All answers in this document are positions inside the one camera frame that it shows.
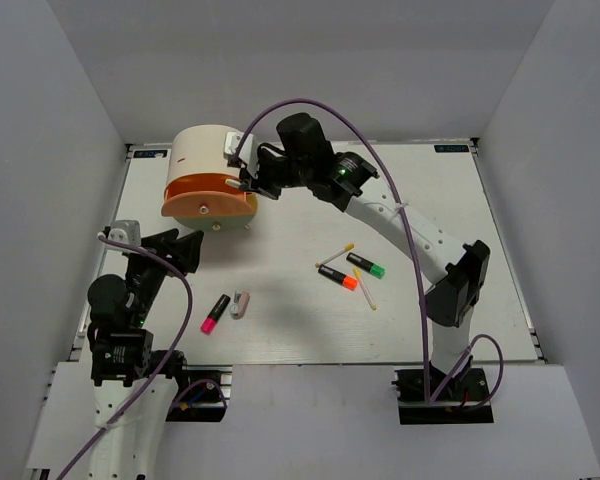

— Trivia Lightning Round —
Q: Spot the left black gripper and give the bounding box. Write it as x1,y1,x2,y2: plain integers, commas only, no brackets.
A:
127,227,204,326

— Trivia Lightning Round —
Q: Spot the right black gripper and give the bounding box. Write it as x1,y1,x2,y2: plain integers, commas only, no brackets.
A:
241,148,313,200

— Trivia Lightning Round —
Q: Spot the purple cable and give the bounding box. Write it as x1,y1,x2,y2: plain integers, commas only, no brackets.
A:
54,234,229,480
232,98,505,414

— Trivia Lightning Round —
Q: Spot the pink cap black highlighter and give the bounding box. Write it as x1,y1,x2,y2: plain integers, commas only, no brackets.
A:
200,294,231,335

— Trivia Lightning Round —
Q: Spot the white acrylic marker yellow cap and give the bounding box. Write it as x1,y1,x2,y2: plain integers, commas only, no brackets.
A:
353,266,377,311

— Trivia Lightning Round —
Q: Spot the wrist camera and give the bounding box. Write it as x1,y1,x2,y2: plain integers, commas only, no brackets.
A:
98,220,141,249
223,131,259,178

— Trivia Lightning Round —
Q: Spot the white marker dark yellow cap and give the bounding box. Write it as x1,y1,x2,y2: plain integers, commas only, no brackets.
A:
315,243,355,268

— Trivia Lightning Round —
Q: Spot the orange cap black highlighter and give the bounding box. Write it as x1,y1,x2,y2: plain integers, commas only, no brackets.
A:
318,265,358,291

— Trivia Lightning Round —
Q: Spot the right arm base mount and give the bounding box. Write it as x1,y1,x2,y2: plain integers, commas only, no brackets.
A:
392,368,494,425

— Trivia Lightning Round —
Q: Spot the orange container drawer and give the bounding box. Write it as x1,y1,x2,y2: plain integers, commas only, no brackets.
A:
161,173,258,231

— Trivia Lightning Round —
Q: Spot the blue table label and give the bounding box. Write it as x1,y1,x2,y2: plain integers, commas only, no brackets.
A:
434,144,470,153
133,149,169,158

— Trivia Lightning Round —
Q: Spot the cream cylindrical drawer container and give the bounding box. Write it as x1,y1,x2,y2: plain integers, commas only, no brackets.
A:
165,124,259,234

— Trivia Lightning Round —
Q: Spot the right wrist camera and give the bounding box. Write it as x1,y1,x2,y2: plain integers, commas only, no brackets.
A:
223,131,259,178

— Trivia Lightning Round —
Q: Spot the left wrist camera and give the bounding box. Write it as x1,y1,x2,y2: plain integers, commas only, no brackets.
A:
98,220,141,249

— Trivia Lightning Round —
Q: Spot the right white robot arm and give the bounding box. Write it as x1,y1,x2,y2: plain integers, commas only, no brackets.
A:
225,112,490,399

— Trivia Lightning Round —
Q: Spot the left blue table label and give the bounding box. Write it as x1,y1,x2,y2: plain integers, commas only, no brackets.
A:
133,149,169,158

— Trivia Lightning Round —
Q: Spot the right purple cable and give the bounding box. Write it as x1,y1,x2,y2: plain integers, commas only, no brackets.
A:
232,98,505,414

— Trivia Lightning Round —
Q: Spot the right blue table label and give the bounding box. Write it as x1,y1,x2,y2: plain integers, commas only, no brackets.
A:
434,144,470,153

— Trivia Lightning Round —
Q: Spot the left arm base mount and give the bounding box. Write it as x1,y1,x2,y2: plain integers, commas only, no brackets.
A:
161,352,232,423

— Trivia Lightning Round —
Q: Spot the green cap black highlighter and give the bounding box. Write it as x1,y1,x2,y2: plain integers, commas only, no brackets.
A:
346,252,385,279

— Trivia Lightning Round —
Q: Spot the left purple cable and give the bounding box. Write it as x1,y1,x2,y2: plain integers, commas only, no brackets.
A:
54,234,229,480

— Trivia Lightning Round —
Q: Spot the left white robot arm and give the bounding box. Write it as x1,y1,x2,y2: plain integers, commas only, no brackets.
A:
58,222,204,479

